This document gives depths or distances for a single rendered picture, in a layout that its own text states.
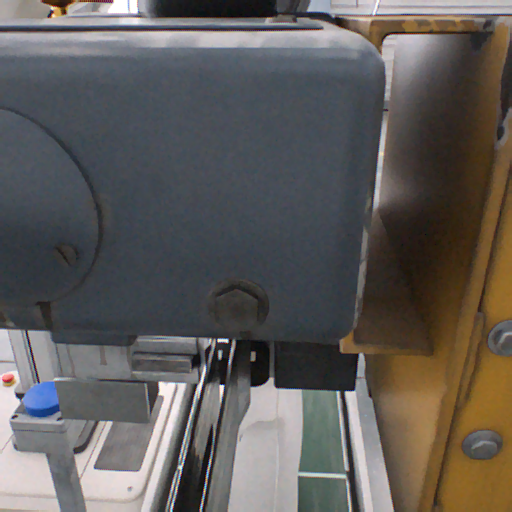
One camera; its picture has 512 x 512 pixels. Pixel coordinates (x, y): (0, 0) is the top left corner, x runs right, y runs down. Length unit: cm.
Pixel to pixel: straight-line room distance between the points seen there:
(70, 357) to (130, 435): 104
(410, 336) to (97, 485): 123
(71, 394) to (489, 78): 47
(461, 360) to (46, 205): 19
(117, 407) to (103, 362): 6
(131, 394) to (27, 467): 104
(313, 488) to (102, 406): 77
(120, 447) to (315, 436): 54
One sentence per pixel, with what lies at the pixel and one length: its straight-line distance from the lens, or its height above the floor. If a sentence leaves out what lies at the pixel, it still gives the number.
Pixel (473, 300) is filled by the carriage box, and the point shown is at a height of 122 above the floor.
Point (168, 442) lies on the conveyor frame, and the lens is 130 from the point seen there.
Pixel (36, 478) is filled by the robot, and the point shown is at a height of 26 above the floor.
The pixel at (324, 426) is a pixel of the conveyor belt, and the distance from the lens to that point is 138.
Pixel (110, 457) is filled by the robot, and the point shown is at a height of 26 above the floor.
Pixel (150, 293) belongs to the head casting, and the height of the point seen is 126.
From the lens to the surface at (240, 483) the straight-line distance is 81.
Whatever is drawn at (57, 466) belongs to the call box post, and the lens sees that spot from 87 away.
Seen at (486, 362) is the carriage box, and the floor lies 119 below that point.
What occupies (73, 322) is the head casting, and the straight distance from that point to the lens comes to 19.
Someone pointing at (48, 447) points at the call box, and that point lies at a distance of 81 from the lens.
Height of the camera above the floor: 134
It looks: 26 degrees down
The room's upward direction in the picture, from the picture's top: straight up
